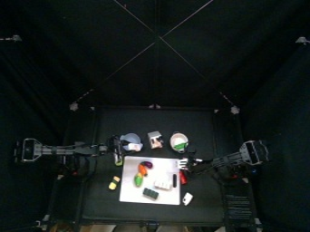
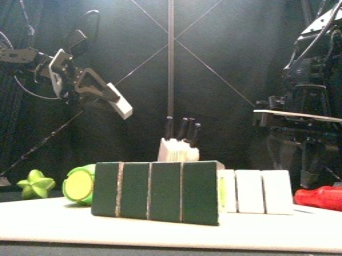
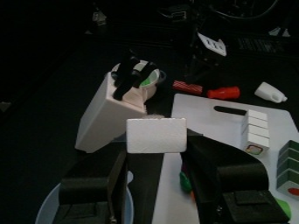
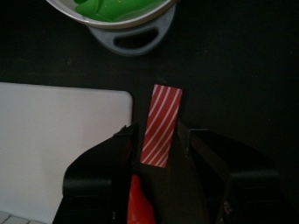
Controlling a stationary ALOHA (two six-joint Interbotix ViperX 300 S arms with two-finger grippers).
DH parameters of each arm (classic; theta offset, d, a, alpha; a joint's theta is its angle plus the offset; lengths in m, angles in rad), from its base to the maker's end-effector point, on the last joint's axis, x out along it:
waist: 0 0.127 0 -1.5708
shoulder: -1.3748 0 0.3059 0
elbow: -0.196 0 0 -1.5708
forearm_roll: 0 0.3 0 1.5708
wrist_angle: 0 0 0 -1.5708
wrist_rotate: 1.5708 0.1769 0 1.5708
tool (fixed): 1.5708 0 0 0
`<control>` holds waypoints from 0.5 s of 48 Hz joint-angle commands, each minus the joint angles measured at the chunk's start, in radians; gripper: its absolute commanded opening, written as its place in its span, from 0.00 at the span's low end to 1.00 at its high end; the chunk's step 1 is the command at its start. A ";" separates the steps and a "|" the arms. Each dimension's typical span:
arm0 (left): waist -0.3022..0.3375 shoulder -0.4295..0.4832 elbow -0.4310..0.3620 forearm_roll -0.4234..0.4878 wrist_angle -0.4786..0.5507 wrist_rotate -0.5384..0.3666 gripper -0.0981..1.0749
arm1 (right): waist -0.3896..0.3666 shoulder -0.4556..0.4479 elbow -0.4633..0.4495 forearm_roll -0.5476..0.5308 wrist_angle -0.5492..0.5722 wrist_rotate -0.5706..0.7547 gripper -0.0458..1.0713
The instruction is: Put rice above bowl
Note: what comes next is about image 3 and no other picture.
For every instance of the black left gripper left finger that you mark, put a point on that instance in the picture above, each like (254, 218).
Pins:
(86, 186)

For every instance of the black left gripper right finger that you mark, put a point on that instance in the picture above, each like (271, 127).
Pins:
(234, 180)

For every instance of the red white-striped toy piece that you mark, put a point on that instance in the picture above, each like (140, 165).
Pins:
(187, 87)

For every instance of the light blue bowl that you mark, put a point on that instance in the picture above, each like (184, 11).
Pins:
(47, 210)

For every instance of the green and orange toy vegetable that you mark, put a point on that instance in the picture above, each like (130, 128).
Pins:
(184, 182)

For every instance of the green sushi roll toy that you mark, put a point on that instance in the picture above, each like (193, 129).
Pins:
(289, 169)

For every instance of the light green toy piece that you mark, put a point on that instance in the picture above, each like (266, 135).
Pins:
(285, 207)

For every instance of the white sushi roll toy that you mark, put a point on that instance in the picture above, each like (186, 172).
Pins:
(257, 132)

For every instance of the white cutting board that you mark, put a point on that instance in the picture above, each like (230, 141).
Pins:
(206, 122)

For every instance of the red toy bottle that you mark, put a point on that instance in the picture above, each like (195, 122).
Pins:
(223, 93)

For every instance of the white toy bottle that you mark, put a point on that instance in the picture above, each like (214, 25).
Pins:
(269, 92)

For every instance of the grey pot with white inside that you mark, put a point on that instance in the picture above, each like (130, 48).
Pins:
(155, 87)

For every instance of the green pea pod toy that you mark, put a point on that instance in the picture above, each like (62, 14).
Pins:
(150, 80)

